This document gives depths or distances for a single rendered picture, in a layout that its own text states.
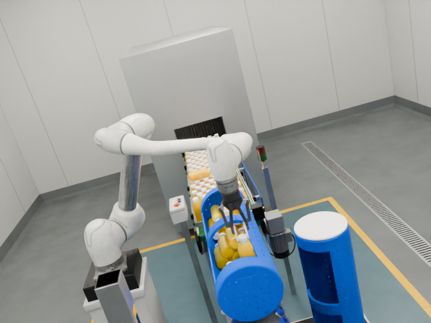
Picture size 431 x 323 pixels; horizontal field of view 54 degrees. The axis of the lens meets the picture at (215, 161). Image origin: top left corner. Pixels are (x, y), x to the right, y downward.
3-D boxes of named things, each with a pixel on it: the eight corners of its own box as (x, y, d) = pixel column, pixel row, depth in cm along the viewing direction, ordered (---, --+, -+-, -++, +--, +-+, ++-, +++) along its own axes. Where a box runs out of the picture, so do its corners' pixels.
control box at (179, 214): (174, 224, 274) (169, 210, 270) (173, 211, 293) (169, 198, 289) (188, 220, 274) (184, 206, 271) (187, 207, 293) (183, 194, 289)
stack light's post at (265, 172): (292, 294, 333) (262, 168, 296) (290, 291, 337) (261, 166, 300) (296, 293, 333) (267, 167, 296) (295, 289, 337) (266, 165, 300)
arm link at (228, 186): (238, 177, 165) (242, 190, 167) (235, 170, 174) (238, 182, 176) (216, 184, 165) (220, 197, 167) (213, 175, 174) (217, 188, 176)
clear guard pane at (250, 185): (275, 257, 306) (261, 198, 290) (253, 211, 380) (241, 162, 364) (276, 256, 306) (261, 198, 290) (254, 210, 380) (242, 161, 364)
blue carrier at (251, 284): (225, 329, 180) (210, 274, 171) (206, 232, 263) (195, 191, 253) (289, 313, 181) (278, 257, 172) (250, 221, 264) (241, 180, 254)
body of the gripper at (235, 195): (220, 195, 168) (226, 215, 171) (240, 190, 168) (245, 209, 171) (218, 188, 175) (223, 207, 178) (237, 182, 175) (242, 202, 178)
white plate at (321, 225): (302, 211, 241) (302, 212, 241) (287, 238, 219) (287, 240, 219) (351, 211, 227) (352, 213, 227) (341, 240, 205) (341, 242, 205)
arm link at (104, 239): (86, 266, 223) (72, 230, 217) (109, 247, 238) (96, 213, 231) (108, 268, 215) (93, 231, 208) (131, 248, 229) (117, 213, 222)
